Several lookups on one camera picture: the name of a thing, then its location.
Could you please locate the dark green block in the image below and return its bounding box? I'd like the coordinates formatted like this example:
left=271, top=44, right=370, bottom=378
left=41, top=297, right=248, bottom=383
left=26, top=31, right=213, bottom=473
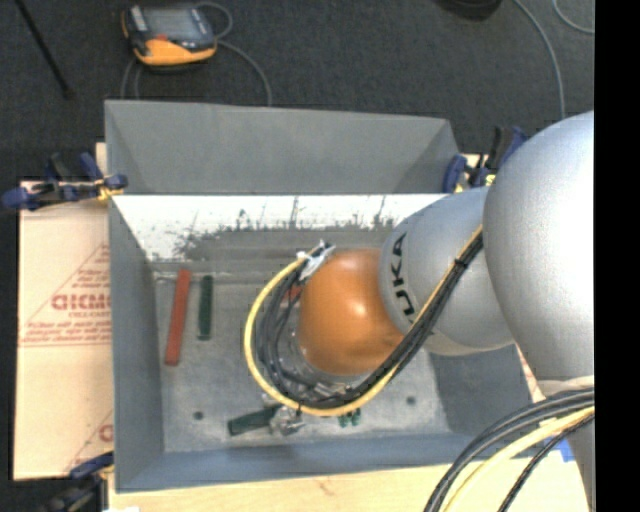
left=227, top=405, right=281, bottom=437
left=196, top=274, right=215, bottom=343

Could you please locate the red-brown flat block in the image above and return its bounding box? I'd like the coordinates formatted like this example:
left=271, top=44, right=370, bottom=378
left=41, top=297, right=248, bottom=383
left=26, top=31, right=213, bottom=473
left=164, top=268, right=193, bottom=367

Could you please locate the brown cardboard board, red print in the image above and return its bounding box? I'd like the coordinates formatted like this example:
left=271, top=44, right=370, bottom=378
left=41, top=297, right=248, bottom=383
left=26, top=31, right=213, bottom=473
left=11, top=180, right=117, bottom=482

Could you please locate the grey metal bin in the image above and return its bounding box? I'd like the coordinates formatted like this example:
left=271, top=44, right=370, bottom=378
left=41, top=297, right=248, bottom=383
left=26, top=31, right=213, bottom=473
left=103, top=99, right=534, bottom=494

